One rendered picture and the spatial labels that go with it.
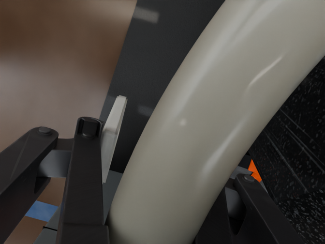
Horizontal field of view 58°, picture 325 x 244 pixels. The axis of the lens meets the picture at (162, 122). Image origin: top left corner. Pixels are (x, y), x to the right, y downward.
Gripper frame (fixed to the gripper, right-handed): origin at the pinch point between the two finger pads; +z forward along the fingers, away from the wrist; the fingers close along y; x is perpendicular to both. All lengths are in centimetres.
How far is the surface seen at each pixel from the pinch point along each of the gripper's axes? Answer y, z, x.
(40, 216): -27, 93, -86
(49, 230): -14, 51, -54
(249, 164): 46, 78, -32
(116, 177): 1, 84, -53
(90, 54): -19, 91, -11
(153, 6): -2, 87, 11
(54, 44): -33, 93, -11
